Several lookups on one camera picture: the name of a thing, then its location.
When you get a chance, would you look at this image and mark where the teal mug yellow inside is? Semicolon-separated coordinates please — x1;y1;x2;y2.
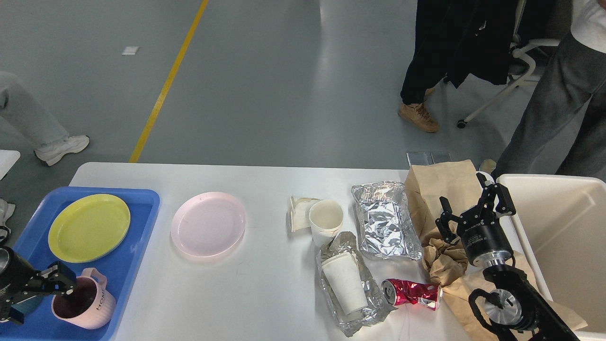
11;296;43;316

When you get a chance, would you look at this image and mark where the crumpled foil under cup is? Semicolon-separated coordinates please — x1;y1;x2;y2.
316;232;395;338

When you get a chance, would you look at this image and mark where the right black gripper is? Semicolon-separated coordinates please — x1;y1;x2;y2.
435;172;517;267

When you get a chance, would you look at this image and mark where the white office chair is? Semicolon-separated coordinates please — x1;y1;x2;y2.
456;0;573;129

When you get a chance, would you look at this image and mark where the upright white paper cup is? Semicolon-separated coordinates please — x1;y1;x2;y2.
308;199;344;248

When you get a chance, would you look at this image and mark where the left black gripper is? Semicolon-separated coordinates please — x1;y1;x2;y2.
0;246;77;325

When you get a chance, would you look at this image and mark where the white table corner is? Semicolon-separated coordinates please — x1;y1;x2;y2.
0;149;21;180

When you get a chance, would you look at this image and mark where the metal floor plate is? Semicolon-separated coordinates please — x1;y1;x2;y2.
406;152;453;166

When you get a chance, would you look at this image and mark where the brown paper bag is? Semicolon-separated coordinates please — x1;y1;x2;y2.
404;161;586;341

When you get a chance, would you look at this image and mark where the yellow plate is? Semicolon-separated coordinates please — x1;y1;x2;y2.
47;194;131;263

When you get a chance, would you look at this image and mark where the crushed red soda can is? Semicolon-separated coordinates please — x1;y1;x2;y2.
382;278;442;311

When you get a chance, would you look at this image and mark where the crumpled brown paper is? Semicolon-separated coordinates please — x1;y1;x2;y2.
422;238;468;287

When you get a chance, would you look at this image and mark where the person in grey trousers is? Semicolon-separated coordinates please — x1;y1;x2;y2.
479;0;606;179

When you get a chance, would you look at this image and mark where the person in light jeans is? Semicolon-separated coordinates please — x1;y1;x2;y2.
0;72;89;166

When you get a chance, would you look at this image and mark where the blue plastic tray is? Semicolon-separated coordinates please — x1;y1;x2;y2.
0;187;160;341

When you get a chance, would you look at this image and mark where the pink ribbed mug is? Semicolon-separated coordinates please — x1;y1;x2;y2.
51;268;116;330

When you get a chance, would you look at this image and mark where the lying white paper cup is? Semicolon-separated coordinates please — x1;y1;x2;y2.
321;252;368;314

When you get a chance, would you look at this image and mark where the large aluminium foil sheet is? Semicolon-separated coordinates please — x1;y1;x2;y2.
351;181;423;260

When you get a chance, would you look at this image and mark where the crushed white paper cup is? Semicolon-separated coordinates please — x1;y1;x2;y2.
288;196;321;233

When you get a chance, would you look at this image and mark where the beige plastic bin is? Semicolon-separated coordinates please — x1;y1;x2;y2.
498;174;606;341

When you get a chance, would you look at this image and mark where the pink plate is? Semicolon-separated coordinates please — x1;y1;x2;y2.
170;191;246;260

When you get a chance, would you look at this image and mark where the person in black clothes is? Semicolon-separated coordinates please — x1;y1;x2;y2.
398;0;517;133

